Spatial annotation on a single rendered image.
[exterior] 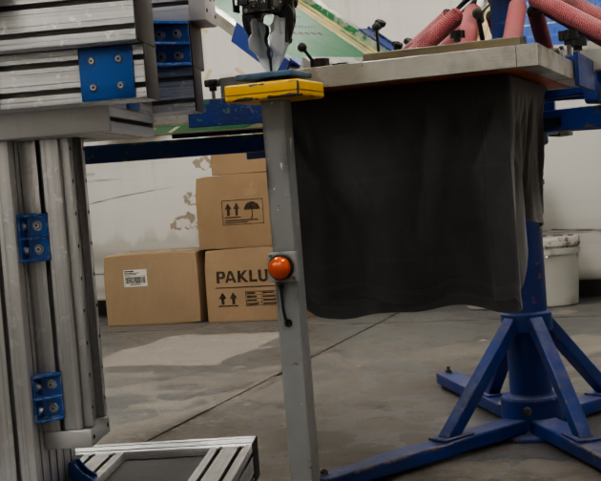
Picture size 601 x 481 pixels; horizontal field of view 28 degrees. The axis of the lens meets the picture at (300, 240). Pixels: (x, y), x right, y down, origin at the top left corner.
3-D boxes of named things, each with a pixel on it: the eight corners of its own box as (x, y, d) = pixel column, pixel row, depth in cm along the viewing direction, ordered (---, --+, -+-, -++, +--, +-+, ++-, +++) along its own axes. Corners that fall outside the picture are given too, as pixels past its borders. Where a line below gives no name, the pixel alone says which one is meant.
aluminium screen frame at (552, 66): (539, 65, 201) (537, 42, 201) (220, 97, 221) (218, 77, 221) (590, 86, 275) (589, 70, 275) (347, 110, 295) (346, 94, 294)
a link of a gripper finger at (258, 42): (243, 73, 195) (239, 16, 194) (257, 75, 200) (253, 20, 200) (261, 72, 194) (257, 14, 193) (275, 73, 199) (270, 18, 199)
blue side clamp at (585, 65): (579, 84, 246) (577, 51, 246) (555, 87, 248) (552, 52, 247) (594, 91, 274) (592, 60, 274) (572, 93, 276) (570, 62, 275)
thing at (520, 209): (527, 309, 216) (510, 73, 213) (507, 309, 217) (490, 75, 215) (560, 282, 259) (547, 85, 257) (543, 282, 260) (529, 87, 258)
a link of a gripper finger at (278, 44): (261, 72, 194) (257, 14, 193) (275, 73, 199) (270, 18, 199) (279, 70, 193) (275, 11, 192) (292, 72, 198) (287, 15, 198)
